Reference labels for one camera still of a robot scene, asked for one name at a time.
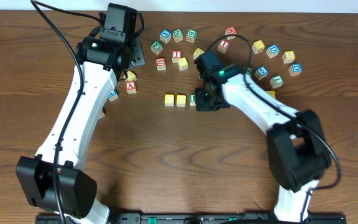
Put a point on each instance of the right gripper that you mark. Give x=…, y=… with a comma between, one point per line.
x=205, y=104

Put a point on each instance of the yellow ball picture block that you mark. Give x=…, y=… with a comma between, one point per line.
x=258, y=46

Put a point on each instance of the green N block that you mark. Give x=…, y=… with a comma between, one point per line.
x=177, y=35

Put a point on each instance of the yellow K block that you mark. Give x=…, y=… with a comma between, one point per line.
x=272, y=94

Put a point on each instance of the yellow o block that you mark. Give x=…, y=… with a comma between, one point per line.
x=181, y=100
x=197, y=53

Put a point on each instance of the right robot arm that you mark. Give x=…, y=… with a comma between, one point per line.
x=297, y=151

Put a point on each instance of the blue 5 block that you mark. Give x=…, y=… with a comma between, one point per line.
x=261, y=73

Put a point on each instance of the yellow tilted block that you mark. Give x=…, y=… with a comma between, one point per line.
x=130, y=76

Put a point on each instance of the red I block left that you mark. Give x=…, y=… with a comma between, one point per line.
x=176, y=55

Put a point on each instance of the red U block upper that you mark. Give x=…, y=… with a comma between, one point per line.
x=161, y=64

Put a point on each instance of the yellow C block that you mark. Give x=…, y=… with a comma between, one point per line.
x=169, y=99

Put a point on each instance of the yellow S block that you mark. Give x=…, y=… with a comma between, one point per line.
x=182, y=63

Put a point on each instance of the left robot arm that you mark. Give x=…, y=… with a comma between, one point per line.
x=54, y=180

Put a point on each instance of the green Z block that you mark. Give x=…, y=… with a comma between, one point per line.
x=249, y=71

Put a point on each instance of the red W block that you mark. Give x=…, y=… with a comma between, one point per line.
x=231, y=32

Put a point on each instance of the green 7 block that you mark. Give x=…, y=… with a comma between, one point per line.
x=276, y=81

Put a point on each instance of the red i block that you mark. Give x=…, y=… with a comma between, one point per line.
x=223, y=46
x=176, y=55

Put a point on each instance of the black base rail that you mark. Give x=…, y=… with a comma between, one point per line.
x=258, y=217

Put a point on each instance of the blue D block upper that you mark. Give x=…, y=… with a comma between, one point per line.
x=272, y=51

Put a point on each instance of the green F block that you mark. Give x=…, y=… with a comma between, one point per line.
x=156, y=47

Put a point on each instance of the blue X block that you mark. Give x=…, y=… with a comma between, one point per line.
x=165, y=36

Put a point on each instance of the red A block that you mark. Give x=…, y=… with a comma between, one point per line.
x=131, y=87

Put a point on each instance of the yellow 8 block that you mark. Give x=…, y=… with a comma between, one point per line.
x=288, y=57

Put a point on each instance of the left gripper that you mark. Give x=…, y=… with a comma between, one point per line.
x=138, y=54

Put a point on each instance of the red I block right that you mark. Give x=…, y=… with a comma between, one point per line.
x=223, y=46

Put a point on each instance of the green R block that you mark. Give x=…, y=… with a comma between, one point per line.
x=192, y=100

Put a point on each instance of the red u block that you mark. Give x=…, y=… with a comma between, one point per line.
x=102, y=113
x=161, y=64

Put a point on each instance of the blue L block left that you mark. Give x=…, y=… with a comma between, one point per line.
x=113, y=95

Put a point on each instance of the blue D block lower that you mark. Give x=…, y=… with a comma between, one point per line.
x=295, y=69

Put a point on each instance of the blue d block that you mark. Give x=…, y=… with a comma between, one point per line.
x=272, y=51
x=295, y=69

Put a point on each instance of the red U block lower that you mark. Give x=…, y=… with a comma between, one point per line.
x=102, y=113

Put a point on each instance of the green B block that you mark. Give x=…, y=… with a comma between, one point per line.
x=191, y=35

